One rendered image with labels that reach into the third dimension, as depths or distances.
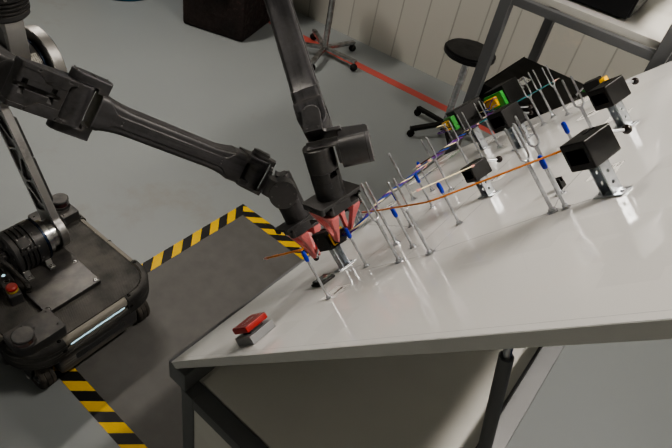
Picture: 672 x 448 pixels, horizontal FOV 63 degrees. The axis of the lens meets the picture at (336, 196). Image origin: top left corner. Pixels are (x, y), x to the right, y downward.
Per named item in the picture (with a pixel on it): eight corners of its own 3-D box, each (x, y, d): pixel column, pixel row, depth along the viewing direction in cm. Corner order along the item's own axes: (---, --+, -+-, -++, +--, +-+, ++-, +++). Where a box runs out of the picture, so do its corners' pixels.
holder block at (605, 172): (663, 162, 75) (635, 103, 74) (614, 201, 71) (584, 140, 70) (634, 167, 80) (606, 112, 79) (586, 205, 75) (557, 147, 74)
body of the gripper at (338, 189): (363, 193, 107) (354, 160, 103) (324, 219, 102) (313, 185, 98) (341, 186, 112) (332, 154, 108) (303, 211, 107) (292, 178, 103)
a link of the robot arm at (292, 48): (265, -4, 127) (249, -40, 117) (289, -13, 126) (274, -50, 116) (311, 153, 109) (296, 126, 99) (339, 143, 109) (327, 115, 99)
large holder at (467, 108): (526, 125, 162) (503, 82, 160) (476, 154, 160) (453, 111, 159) (515, 127, 168) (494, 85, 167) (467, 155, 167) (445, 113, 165)
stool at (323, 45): (376, 61, 439) (394, -19, 399) (333, 84, 399) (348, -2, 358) (319, 34, 460) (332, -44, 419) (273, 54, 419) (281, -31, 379)
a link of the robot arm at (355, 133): (311, 129, 110) (300, 106, 102) (368, 116, 109) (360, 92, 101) (318, 182, 105) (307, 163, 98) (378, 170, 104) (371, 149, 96)
